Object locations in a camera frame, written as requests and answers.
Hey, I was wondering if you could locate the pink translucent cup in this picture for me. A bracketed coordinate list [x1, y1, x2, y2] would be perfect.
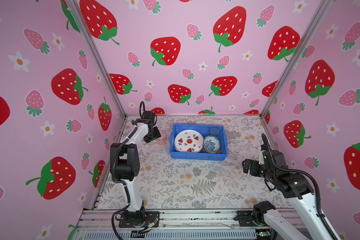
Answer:
[156, 131, 168, 146]

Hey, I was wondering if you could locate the white watermelon plate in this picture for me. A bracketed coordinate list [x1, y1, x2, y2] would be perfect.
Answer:
[174, 130, 204, 153]

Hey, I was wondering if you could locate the blue floral bowl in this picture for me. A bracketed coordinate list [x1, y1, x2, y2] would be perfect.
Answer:
[203, 135, 222, 154]

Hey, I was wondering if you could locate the green translucent cup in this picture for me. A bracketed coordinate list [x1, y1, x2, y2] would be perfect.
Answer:
[209, 127, 222, 138]

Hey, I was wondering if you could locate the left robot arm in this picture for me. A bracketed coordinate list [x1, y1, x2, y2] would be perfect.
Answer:
[110, 111, 161, 224]

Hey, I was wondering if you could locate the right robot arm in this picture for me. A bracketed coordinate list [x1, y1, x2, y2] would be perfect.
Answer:
[242, 150, 340, 240]

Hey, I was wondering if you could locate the blue plastic bin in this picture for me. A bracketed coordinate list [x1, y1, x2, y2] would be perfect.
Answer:
[169, 124, 228, 161]

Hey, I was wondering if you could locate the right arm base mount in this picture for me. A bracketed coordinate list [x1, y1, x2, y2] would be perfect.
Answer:
[234, 209, 283, 228]

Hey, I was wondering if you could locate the aluminium front rail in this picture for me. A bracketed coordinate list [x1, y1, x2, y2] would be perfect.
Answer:
[76, 208, 323, 240]

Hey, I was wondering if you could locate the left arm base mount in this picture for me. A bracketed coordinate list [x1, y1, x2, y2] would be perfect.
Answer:
[119, 211, 160, 228]

